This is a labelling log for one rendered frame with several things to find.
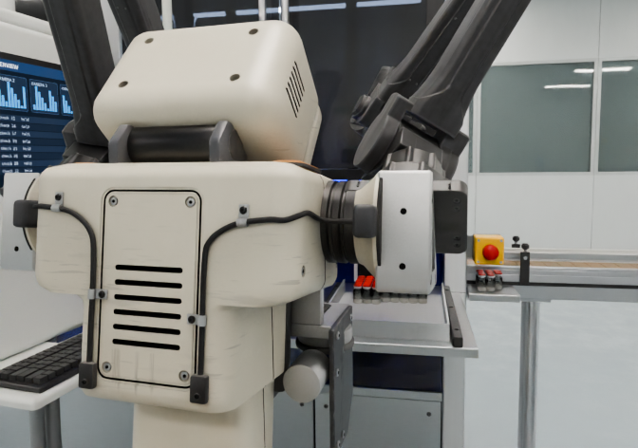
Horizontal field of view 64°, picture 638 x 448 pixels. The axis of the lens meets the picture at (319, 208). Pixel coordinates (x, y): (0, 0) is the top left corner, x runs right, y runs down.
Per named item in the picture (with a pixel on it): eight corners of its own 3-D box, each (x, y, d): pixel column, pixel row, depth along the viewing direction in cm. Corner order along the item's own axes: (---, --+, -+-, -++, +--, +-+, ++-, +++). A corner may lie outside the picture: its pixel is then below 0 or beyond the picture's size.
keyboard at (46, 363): (120, 323, 139) (119, 313, 138) (164, 326, 135) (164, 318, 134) (-16, 385, 101) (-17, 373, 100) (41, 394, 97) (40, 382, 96)
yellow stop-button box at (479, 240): (472, 259, 141) (472, 233, 140) (499, 259, 139) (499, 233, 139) (475, 265, 133) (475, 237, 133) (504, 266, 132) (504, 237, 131)
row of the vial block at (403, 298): (355, 298, 131) (354, 281, 131) (426, 302, 127) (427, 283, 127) (353, 301, 129) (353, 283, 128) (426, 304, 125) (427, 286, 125)
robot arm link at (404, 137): (399, 151, 54) (440, 176, 55) (407, 100, 61) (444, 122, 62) (355, 202, 60) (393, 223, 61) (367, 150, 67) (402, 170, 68)
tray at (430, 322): (344, 291, 139) (343, 279, 138) (442, 295, 134) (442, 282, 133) (318, 334, 106) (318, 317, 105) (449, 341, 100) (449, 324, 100)
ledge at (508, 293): (463, 288, 149) (463, 281, 149) (511, 289, 147) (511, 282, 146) (468, 300, 135) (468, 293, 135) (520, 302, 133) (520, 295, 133)
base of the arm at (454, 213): (340, 190, 50) (467, 191, 47) (354, 141, 56) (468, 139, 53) (352, 250, 56) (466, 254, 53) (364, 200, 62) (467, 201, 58)
